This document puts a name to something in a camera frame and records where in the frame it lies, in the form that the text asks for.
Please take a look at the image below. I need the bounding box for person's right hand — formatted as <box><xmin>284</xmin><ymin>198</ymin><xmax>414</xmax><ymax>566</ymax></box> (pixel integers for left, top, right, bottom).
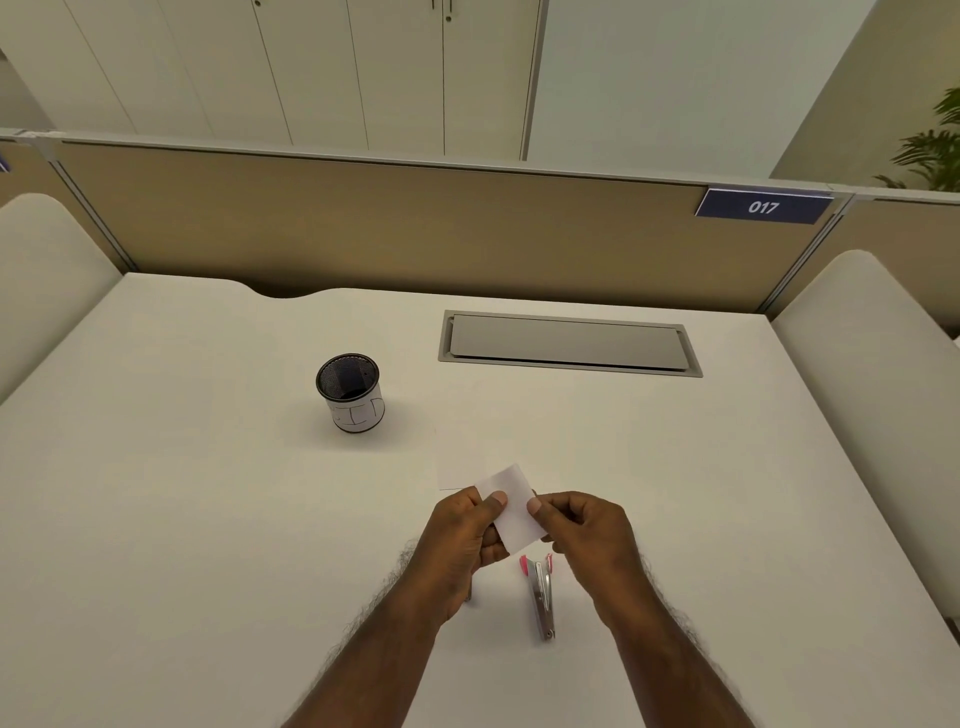
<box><xmin>526</xmin><ymin>491</ymin><xmax>663</xmax><ymax>633</ymax></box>

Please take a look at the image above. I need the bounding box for person's left hand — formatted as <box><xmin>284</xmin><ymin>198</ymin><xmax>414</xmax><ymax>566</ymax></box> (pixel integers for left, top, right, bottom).
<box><xmin>403</xmin><ymin>485</ymin><xmax>511</xmax><ymax>630</ymax></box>

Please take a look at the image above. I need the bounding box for pink metal stapler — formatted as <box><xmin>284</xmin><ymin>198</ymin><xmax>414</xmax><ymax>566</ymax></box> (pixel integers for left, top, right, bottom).
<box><xmin>518</xmin><ymin>554</ymin><xmax>558</xmax><ymax>643</ymax></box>

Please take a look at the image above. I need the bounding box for white paper sheet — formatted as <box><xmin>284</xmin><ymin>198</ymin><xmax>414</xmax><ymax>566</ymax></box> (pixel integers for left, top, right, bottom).
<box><xmin>437</xmin><ymin>449</ymin><xmax>496</xmax><ymax>493</ymax></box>
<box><xmin>476</xmin><ymin>463</ymin><xmax>549</xmax><ymax>550</ymax></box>

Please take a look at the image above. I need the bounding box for person's left forearm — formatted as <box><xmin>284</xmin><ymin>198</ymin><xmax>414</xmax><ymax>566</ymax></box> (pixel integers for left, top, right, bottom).
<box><xmin>281</xmin><ymin>577</ymin><xmax>451</xmax><ymax>728</ymax></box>

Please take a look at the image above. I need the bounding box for person's right forearm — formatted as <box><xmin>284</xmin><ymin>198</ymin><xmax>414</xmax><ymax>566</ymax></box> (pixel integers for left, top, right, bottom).
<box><xmin>607</xmin><ymin>588</ymin><xmax>759</xmax><ymax>728</ymax></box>

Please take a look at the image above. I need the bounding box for black mesh pen holder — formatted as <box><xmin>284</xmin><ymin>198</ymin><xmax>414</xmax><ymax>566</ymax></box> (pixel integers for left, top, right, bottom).
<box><xmin>314</xmin><ymin>353</ymin><xmax>386</xmax><ymax>435</ymax></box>

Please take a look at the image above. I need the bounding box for white curved desk divider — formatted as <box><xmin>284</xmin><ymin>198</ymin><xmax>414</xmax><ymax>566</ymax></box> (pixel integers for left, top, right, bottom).
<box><xmin>0</xmin><ymin>193</ymin><xmax>124</xmax><ymax>406</ymax></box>
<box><xmin>770</xmin><ymin>249</ymin><xmax>960</xmax><ymax>620</ymax></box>

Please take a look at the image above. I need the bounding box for long beige partition panel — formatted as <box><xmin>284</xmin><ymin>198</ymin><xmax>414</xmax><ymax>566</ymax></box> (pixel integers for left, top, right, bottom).
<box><xmin>44</xmin><ymin>133</ymin><xmax>856</xmax><ymax>316</ymax></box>

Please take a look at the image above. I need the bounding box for beige side partition panel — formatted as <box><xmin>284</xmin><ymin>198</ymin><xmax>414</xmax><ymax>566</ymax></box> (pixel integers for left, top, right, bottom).
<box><xmin>0</xmin><ymin>134</ymin><xmax>140</xmax><ymax>275</ymax></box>
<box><xmin>757</xmin><ymin>191</ymin><xmax>960</xmax><ymax>339</ymax></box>

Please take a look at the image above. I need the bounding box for white tall cabinet row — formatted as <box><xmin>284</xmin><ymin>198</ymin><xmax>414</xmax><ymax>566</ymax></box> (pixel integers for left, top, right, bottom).
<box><xmin>0</xmin><ymin>0</ymin><xmax>543</xmax><ymax>163</ymax></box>

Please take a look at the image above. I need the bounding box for green potted plant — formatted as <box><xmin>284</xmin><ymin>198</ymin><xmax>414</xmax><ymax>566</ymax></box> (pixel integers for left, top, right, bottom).
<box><xmin>873</xmin><ymin>86</ymin><xmax>960</xmax><ymax>193</ymax></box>

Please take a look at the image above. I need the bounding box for grey desk cable hatch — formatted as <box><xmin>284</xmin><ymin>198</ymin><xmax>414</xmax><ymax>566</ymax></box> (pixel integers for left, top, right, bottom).
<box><xmin>437</xmin><ymin>309</ymin><xmax>705</xmax><ymax>379</ymax></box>

